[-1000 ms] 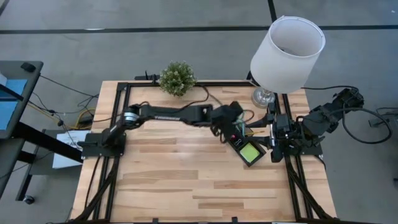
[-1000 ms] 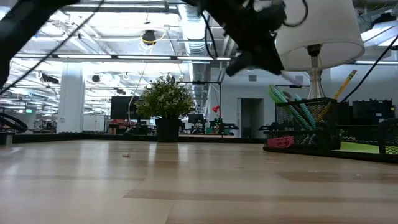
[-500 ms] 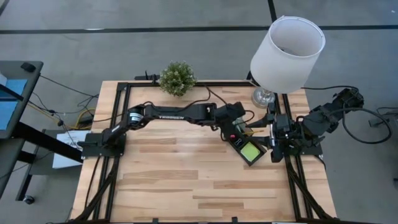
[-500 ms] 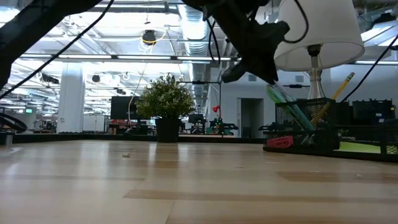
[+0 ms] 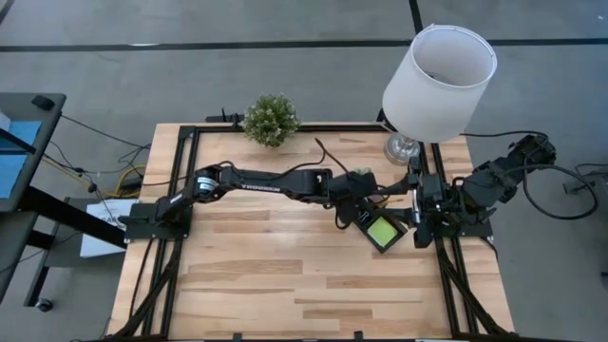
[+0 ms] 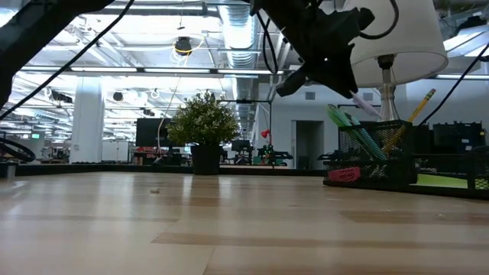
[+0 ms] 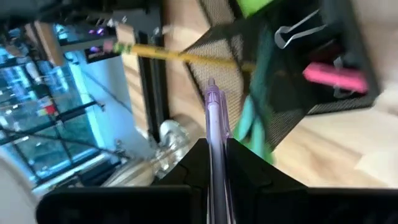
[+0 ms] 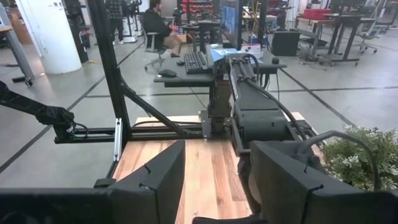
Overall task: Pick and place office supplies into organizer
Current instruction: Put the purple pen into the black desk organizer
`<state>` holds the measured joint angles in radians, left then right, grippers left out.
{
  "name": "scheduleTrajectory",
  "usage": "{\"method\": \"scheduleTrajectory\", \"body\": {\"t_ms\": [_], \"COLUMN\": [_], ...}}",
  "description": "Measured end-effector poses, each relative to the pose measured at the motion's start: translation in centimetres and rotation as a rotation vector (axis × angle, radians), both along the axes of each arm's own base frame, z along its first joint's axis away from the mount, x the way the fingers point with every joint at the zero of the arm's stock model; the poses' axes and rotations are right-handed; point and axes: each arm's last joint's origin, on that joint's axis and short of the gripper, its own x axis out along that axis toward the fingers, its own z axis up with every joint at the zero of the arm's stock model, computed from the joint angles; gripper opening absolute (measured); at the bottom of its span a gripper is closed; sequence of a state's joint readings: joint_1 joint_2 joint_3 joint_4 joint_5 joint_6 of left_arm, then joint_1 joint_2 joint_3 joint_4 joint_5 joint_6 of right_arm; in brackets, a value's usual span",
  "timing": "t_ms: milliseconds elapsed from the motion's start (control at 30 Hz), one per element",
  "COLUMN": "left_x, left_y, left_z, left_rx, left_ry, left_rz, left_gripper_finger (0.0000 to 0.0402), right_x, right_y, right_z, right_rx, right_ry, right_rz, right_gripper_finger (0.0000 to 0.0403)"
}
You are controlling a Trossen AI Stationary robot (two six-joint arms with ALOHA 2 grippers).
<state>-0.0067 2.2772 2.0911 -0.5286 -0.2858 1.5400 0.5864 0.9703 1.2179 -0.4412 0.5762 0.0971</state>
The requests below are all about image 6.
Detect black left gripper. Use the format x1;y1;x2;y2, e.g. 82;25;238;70
250;0;376;99

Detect green handled scissors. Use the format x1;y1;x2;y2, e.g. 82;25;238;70
325;103;351;129

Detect yellow pencil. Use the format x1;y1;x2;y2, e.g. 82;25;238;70
381;88;438;154

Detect pink eraser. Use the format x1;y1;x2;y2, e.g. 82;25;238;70
327;166;362;183

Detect black mesh desk organizer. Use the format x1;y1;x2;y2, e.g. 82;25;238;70
318;119;489;200

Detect green sticky note pad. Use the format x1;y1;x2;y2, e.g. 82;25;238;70
414;173;469;189

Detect white shade silver table lamp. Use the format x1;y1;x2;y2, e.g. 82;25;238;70
341;0;449;123

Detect background robot with red part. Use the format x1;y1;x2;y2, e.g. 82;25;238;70
259;128;294;167

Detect small black monitor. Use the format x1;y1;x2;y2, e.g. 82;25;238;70
230;138;251;154

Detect black equipment box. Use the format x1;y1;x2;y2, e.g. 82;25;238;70
432;121;487;148

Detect green artificial plant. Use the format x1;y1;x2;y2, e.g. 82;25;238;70
166;90;241;147

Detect black plant pot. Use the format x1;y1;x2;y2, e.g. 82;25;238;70
189;144;224;176

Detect black ceiling speaker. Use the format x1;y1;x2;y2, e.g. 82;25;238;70
174;35;193;57

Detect long ceiling light strip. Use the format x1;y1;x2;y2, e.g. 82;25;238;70
21;65;286;77

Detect large black monitor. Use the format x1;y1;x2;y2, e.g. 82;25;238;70
134;117;173;148

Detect white column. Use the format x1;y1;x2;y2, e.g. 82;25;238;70
69;81;105;165

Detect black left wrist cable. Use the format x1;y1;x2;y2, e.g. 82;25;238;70
254;10;280;76

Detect silver ventilation duct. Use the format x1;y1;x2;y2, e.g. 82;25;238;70
219;0;261;70

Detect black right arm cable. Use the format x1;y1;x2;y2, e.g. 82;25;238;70
418;42;489;127

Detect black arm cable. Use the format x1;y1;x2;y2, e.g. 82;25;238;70
0;0;135;121
418;42;489;127

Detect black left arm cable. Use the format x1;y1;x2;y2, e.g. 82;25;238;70
0;0;135;121

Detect black curved hose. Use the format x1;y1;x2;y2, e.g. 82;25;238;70
0;137;37;163

